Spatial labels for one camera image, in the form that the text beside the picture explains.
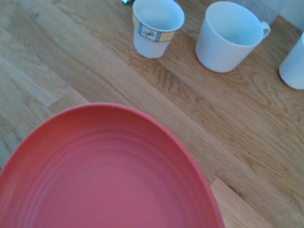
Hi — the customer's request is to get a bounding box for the clear pitcher dark-blue lid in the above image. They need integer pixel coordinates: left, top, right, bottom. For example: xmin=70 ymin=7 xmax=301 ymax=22
xmin=225 ymin=0 xmax=279 ymax=25

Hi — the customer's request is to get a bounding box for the white cup patterned rim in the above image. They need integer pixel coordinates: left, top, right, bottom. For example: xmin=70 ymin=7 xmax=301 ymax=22
xmin=132 ymin=0 xmax=186 ymax=59

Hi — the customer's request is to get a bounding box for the plain white cup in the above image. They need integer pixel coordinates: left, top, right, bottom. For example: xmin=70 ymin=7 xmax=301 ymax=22
xmin=278 ymin=31 xmax=304 ymax=91

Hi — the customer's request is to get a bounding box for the white handled mug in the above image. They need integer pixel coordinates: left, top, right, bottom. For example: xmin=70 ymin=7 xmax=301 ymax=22
xmin=195 ymin=0 xmax=272 ymax=73

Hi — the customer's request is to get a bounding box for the pink plastic plate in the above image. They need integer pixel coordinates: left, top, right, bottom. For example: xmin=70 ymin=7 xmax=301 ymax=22
xmin=0 ymin=102 xmax=225 ymax=228

